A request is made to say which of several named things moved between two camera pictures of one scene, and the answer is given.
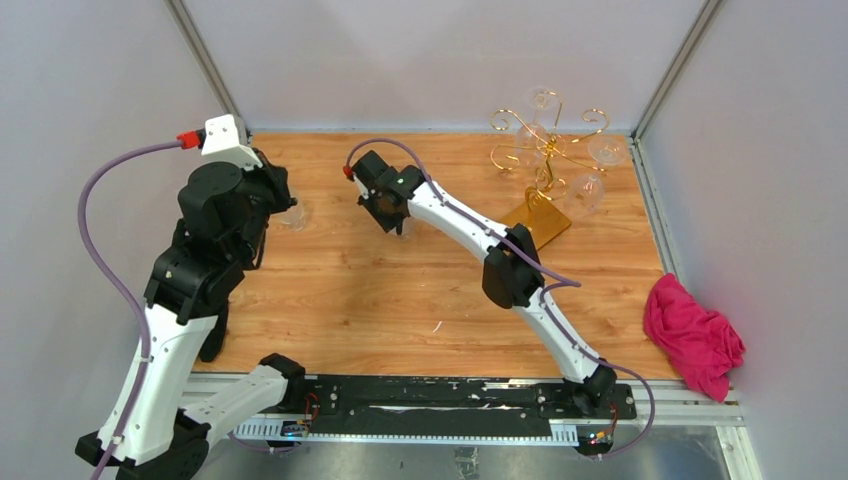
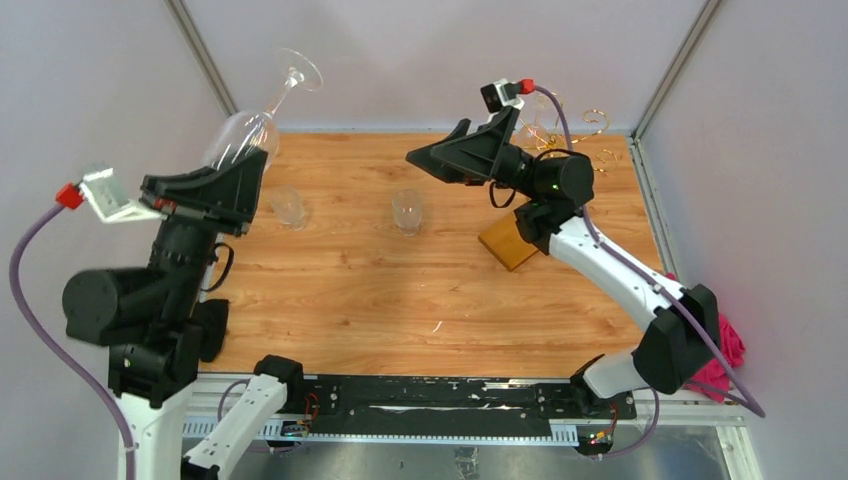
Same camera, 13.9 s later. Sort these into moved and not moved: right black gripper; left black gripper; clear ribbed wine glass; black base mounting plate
Moved: left black gripper; right black gripper
Not moved: black base mounting plate; clear ribbed wine glass
